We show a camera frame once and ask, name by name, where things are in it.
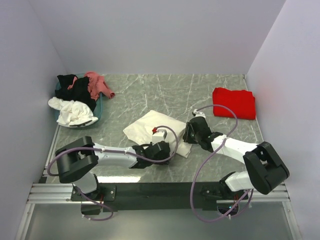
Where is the cream white t-shirt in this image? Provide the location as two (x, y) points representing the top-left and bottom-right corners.
(123, 110), (192, 158)

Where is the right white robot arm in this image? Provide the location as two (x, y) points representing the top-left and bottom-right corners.
(183, 116), (290, 200)

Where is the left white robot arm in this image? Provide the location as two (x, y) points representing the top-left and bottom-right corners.
(55, 136), (171, 201)

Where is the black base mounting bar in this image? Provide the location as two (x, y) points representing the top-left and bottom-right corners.
(86, 182), (245, 212)

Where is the folded red t-shirt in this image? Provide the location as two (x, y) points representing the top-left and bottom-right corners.
(212, 87), (256, 120)

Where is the teal plastic basket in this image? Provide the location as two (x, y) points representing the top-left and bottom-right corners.
(54, 72), (106, 130)

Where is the pink t-shirt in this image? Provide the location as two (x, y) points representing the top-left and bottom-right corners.
(82, 71), (115, 100)

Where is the white t-shirt black trim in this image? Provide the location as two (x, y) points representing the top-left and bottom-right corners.
(48, 97), (99, 128)

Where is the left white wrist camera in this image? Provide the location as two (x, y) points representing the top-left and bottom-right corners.
(151, 127), (167, 144)

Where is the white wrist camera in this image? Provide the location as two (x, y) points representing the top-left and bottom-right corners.
(151, 127), (167, 144)
(192, 109), (206, 118)

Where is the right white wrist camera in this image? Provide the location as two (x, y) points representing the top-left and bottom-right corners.
(192, 109), (206, 118)

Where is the aluminium frame rail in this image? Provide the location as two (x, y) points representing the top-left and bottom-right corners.
(14, 159), (76, 240)

